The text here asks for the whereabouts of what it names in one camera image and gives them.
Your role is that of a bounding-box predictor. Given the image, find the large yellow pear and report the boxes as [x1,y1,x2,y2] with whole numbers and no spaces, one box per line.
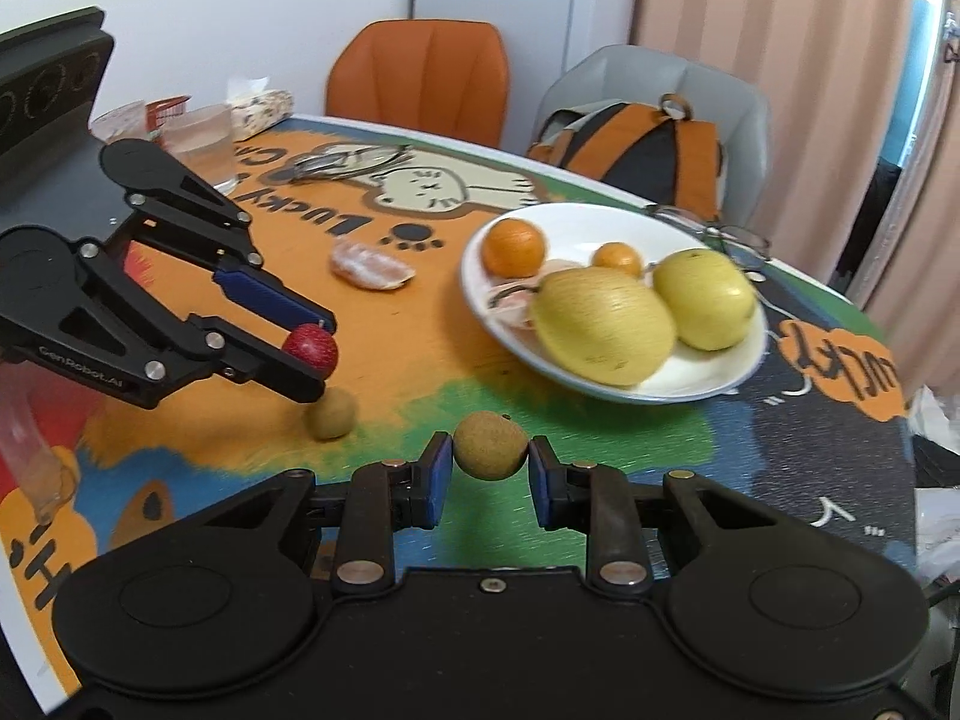
[529,266,677,388]

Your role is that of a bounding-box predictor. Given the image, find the tissue pack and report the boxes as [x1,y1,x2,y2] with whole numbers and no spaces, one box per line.
[226,76,295,143]

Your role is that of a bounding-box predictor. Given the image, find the eyeglasses on mat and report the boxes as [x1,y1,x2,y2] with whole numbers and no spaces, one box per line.
[268,143,412,184]

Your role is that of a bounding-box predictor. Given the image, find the clear plastic wrapper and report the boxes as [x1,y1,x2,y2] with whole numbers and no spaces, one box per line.
[2,362,78,525]

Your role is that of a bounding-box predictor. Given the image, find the pink curtain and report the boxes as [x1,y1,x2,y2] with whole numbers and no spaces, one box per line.
[633,0,958,395]

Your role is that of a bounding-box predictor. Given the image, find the long pomelo segment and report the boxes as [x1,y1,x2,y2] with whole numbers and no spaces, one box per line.
[485,260,579,332]

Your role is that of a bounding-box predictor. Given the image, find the brown longan fruit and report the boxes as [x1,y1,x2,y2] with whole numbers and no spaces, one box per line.
[302,387,358,442]
[454,411,529,481]

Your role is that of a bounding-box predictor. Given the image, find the small orange tangerine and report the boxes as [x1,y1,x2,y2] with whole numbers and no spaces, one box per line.
[590,242,644,278]

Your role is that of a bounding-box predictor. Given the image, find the white ceramic bowl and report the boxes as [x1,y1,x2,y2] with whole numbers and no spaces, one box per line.
[459,203,768,405]

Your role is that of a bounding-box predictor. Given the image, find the small pomelo segment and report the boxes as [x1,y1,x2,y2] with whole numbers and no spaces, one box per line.
[329,241,416,293]

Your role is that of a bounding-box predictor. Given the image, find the orange black backpack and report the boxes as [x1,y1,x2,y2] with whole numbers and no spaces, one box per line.
[527,93,726,221]

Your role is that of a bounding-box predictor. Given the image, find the grey chair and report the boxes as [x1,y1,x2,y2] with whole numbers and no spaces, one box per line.
[534,44,771,226]

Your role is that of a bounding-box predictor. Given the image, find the orange chair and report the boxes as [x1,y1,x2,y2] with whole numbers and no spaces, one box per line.
[325,20,511,148]

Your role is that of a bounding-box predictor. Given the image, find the clear drinking glass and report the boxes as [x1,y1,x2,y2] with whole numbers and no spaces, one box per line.
[160,104,238,193]

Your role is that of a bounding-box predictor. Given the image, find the large orange tangerine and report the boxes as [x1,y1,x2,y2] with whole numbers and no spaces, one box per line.
[480,218,547,280]

